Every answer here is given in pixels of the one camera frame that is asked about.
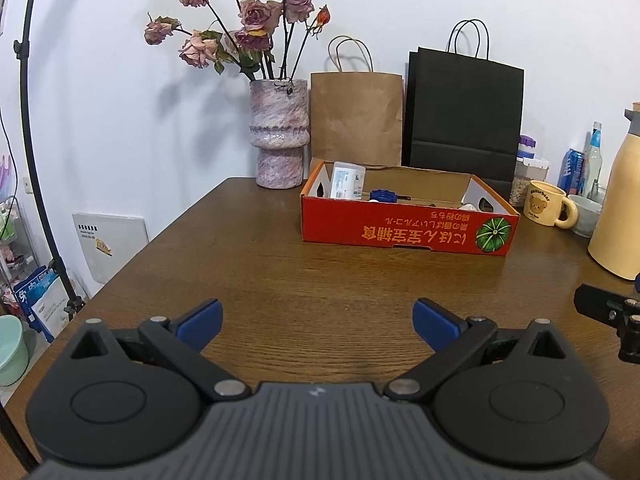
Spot white ceramic cup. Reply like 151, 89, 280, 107
567, 194, 603, 238

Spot pale green bucket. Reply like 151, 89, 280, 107
0, 315, 30, 387

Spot clear glass bottle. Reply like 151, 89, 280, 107
582, 121, 604, 198

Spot wire storage rack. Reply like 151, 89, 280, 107
0, 195, 38, 306

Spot clear food container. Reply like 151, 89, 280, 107
509, 156, 551, 208

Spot yellow bear mug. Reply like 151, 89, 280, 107
520, 180, 579, 228

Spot dried pink rose bouquet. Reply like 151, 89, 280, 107
144, 0, 332, 82

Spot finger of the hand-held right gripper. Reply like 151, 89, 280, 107
573, 284, 640, 363

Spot black light stand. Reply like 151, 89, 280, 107
12, 0, 87, 329

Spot white plastic bottle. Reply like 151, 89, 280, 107
330, 161, 367, 201

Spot blue and white packets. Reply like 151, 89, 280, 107
12, 265, 71, 343

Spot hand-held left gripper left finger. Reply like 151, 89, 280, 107
70, 298, 252, 403

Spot brown paper bag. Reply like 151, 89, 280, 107
310, 36, 405, 167

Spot black paper bag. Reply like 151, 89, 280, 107
402, 19, 526, 206

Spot red cardboard box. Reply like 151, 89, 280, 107
300, 157, 521, 257

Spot cream thermos jug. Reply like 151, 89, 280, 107
587, 101, 640, 281

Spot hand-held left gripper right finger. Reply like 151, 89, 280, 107
382, 297, 568, 403

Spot white wall panel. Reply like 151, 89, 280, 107
71, 210, 150, 286

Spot blue drink can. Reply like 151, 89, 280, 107
556, 148, 587, 197

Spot pink mottled ceramic vase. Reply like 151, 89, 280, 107
249, 78, 311, 190

